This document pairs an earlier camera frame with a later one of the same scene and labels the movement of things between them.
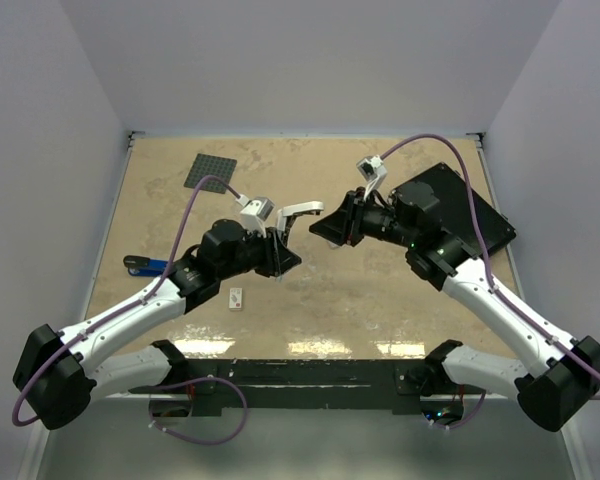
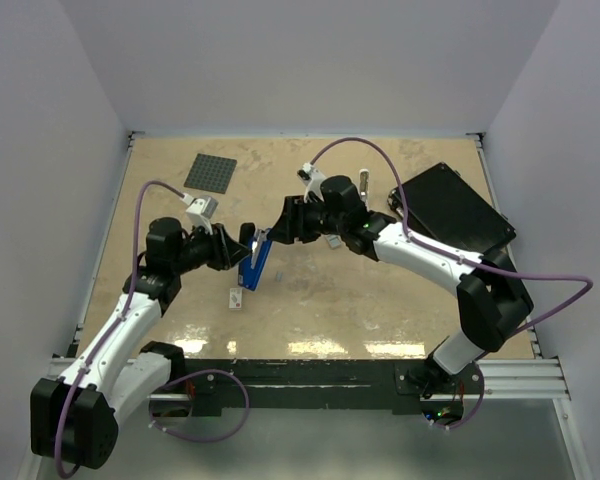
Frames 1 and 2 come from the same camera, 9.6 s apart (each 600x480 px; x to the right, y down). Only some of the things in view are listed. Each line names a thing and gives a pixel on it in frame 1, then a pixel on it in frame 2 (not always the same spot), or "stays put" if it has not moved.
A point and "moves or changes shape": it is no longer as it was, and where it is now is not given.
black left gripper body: x=266 y=261 to x=212 y=250
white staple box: x=235 y=299 stays put
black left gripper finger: x=287 y=259 to x=234 y=252
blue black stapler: x=144 y=266 moves or changes shape
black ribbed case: x=456 y=212 stays put
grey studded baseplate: x=208 y=165 stays put
